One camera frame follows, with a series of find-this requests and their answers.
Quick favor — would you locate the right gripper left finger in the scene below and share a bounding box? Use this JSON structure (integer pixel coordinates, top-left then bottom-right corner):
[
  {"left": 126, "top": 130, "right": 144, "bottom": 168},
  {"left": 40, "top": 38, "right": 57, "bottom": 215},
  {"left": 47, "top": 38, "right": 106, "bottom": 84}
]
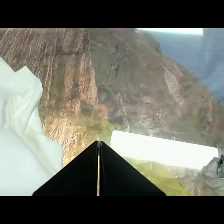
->
[{"left": 32, "top": 140, "right": 100, "bottom": 197}]

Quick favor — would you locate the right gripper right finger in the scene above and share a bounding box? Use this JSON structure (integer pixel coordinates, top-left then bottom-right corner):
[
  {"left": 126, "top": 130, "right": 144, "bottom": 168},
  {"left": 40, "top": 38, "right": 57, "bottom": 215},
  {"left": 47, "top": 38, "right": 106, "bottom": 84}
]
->
[{"left": 98, "top": 140, "right": 167, "bottom": 197}]

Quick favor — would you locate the white long-sleeved shirt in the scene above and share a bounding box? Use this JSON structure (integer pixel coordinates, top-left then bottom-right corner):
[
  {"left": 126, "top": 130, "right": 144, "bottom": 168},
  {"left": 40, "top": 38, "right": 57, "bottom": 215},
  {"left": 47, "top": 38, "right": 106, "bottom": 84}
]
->
[{"left": 0, "top": 56, "right": 65, "bottom": 197}]

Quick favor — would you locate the grey patterned garment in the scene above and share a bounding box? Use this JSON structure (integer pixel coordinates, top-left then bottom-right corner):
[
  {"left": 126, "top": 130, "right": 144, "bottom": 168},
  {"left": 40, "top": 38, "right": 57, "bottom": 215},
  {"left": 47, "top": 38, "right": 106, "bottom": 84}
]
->
[{"left": 199, "top": 149, "right": 224, "bottom": 197}]

